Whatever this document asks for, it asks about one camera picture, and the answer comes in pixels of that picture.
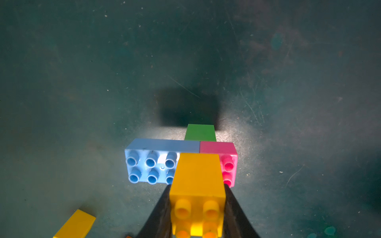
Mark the blue lego brick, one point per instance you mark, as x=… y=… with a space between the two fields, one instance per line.
x=155 y=160

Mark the yellow lego brick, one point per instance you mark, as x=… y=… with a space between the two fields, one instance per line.
x=197 y=197
x=77 y=226

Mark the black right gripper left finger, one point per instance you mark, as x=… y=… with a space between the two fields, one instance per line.
x=159 y=223

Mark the pink lego brick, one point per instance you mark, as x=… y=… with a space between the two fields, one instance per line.
x=228 y=158

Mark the green mat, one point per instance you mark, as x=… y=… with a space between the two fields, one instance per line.
x=295 y=85

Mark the green lego brick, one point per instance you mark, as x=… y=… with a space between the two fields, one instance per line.
x=197 y=132

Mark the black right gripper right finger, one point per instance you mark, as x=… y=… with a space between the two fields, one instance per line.
x=236 y=224

